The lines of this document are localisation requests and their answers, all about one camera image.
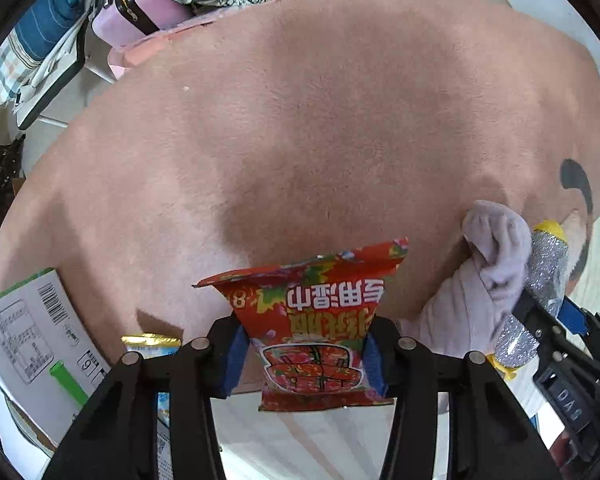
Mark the blue striped cloth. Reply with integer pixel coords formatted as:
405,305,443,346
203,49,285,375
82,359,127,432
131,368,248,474
0,0,92,107

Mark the lilac fleece cloth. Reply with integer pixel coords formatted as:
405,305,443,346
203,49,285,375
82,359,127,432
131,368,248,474
397,200,532,356

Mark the green marker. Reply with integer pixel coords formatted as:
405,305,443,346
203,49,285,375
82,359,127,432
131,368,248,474
50,361,89,407

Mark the pink suitcase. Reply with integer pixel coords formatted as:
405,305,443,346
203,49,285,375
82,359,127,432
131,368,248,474
91,0,191,41

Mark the silver glitter sponge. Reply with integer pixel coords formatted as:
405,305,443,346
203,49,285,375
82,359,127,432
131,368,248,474
486,220,570,380

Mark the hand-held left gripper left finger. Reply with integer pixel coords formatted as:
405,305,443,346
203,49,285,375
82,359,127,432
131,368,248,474
41,316,251,480

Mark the red wet wipes packet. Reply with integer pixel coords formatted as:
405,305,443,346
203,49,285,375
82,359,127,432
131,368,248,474
192,236,410,412

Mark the blue snack packet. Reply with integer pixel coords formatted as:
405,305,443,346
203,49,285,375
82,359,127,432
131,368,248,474
121,334,182,480

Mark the white cardboard box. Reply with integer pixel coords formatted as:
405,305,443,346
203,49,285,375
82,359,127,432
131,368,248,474
0,268,112,450

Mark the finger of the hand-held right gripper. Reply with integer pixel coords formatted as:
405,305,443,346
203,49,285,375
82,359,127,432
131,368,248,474
510,287,600,383

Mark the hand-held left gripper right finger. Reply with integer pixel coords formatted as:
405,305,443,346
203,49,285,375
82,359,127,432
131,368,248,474
361,316,557,480

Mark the pink plush blanket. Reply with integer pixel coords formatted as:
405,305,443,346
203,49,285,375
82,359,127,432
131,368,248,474
0,0,600,321

